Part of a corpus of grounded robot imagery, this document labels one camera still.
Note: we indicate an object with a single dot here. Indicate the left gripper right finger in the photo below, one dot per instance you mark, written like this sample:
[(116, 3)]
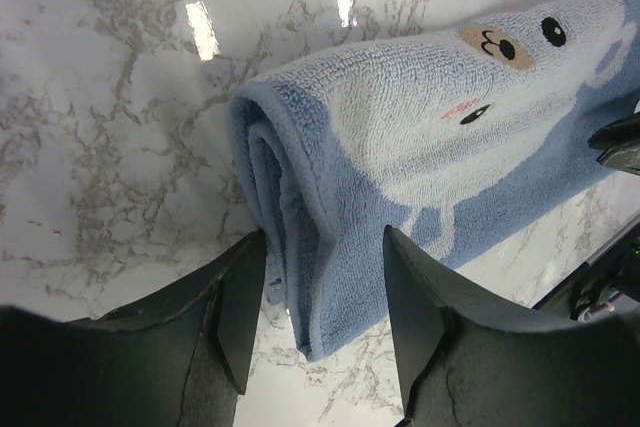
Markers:
[(466, 356)]

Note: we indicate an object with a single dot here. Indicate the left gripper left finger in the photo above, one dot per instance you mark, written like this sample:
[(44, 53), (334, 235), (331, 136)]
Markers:
[(180, 356)]

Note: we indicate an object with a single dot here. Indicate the blue cloth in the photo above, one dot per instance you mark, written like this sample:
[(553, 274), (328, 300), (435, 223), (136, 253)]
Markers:
[(459, 138)]

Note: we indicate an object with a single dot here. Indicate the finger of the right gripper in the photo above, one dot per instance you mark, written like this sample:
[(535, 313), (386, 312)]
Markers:
[(618, 144)]

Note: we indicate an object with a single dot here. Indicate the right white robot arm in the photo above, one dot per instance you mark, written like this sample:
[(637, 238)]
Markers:
[(607, 280)]

